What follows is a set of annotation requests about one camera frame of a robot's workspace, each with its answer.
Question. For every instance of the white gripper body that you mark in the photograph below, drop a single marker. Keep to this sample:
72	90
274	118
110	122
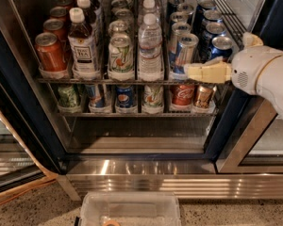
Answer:
246	69

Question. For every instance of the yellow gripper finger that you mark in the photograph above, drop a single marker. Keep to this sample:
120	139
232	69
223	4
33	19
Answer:
250	40
214	71

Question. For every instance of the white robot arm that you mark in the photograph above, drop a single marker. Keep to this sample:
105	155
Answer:
270	84

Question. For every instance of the lower shelf gold can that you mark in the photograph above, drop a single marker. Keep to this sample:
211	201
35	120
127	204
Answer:
203	96

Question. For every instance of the front Red Bull can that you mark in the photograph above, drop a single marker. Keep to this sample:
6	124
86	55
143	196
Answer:
185	51

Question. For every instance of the red bull can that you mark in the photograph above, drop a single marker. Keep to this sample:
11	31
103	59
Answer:
185	51
178	29

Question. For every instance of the lower shelf Coca-Cola can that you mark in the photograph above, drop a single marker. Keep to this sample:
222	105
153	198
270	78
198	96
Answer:
182	94

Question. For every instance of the lower shelf 7up can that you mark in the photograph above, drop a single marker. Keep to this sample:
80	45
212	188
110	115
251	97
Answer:
153	95

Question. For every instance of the lower shelf Pepsi can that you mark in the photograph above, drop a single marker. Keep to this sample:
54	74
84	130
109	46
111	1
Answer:
125	96

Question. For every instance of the lower shelf blue slim can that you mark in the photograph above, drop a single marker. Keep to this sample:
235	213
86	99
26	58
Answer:
96	95

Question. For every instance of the lower shelf green can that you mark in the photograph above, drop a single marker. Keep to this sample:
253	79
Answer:
68	96

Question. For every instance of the front orange soda can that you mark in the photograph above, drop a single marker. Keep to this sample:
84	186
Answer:
50	52

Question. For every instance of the orange soda can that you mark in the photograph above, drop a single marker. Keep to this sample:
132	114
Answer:
60	13
57	27
50	52

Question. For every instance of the open fridge glass door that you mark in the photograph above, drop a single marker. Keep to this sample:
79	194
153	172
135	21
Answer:
20	169

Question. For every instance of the front clear water bottle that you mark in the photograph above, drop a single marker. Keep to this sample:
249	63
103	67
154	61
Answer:
150	40

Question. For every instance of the front tea bottle white cap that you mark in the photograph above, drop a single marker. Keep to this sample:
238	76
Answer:
82	43

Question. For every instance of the clear plastic bin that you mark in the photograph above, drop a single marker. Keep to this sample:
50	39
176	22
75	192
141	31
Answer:
129	209

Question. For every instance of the top wire fridge shelf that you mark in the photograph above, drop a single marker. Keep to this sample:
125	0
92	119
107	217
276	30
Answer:
184	12

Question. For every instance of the wire fridge shelf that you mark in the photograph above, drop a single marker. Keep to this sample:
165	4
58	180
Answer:
139	109
184	12

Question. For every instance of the lower wire fridge shelf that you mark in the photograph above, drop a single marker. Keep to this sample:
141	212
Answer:
139	109

